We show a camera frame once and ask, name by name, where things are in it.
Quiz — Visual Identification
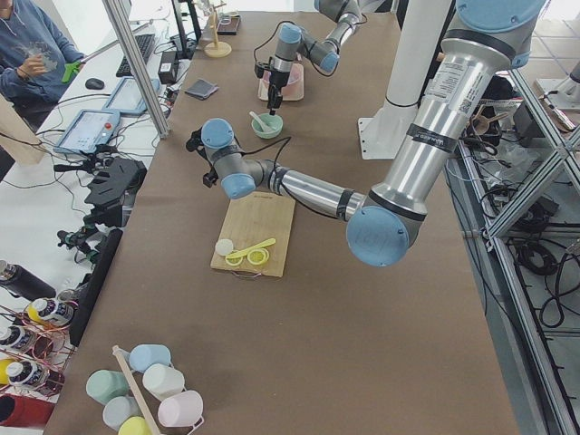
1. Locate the black water bottle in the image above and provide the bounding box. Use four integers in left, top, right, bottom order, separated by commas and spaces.
1, 260, 56, 301

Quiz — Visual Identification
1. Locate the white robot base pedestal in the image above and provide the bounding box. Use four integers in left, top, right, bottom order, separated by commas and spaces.
358, 0, 453, 160

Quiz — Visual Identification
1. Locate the white cup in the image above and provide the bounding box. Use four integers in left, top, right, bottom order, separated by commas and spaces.
142, 363, 185, 401

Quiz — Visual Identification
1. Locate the grey folded cloth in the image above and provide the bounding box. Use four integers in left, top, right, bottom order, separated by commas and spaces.
185, 79, 219, 101

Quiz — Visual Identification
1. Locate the light blue cup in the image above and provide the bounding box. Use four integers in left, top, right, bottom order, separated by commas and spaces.
129, 343, 171, 373

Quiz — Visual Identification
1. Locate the pink bowl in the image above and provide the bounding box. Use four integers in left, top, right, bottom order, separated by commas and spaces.
281, 63, 304, 101

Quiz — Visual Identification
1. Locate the mint green bowl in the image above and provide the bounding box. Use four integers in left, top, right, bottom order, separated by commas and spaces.
251, 112, 284, 139

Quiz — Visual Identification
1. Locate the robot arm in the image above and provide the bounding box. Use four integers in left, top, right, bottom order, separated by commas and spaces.
255, 1, 366, 115
186, 1, 543, 266

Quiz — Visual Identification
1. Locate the black computer mouse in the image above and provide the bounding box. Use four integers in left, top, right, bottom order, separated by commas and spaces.
85, 78, 105, 90

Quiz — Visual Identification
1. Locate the wooden mug tree stand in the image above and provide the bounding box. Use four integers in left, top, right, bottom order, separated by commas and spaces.
195, 0, 232, 58

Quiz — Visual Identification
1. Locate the yellow cup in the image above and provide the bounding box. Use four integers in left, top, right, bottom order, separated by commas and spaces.
118, 416, 152, 435

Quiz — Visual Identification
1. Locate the black keyboard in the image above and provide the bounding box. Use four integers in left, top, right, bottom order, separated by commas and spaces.
115, 34, 157, 78

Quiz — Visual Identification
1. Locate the lemon slice lower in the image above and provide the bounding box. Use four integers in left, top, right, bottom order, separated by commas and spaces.
225, 257, 244, 267

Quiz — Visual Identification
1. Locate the lemon slice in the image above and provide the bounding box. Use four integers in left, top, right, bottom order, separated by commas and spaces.
246, 247, 270, 266
225, 257, 244, 267

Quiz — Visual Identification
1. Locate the lemon slice upper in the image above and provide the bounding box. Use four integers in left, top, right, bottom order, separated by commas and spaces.
246, 247, 270, 266

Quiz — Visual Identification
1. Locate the white ceramic spoon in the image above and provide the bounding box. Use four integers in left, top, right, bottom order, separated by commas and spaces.
248, 111, 272, 132

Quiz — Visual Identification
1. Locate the blue teach pendant near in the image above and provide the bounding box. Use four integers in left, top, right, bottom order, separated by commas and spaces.
53, 110, 121, 155

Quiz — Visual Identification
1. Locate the pink cup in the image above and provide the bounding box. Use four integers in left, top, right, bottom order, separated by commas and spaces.
158, 390, 204, 428

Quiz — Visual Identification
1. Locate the blue teach pendant far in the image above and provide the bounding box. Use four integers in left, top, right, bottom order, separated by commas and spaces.
102, 76, 147, 117

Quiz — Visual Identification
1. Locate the blue teach pendant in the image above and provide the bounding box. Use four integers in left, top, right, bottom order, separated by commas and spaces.
53, 110, 121, 155
102, 76, 147, 117

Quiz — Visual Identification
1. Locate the grey blue cup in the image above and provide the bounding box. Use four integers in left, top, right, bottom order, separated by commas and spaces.
102, 396, 141, 430

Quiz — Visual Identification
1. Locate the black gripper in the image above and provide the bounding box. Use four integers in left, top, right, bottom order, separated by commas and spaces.
255, 56, 286, 115
185, 129, 218, 188

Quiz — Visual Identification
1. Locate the mint green cup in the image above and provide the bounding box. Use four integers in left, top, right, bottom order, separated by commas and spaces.
85, 370, 130, 405

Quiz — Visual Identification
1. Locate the cream serving tray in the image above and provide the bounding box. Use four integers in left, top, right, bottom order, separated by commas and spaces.
257, 63, 305, 102

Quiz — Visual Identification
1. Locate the wooden cutting board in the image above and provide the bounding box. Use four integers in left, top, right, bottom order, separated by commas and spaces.
210, 191, 295, 277

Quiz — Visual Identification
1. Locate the person in blue hoodie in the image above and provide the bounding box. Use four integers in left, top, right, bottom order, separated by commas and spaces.
1, 0, 84, 131

